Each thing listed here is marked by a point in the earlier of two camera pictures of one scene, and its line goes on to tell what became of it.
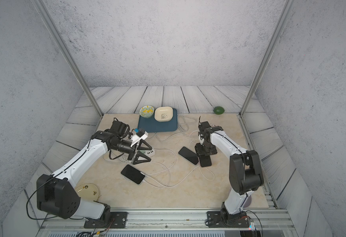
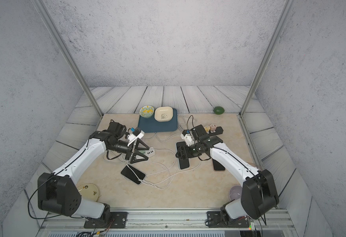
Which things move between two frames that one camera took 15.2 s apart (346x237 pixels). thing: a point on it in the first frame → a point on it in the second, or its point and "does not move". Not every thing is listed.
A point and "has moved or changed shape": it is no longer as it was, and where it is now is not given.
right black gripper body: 205,149 does not move
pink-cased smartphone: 205,161 → 217,166
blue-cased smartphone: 189,155 has moved or changed shape
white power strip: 149,153 does not move
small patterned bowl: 147,111 does not move
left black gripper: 138,153 does not move
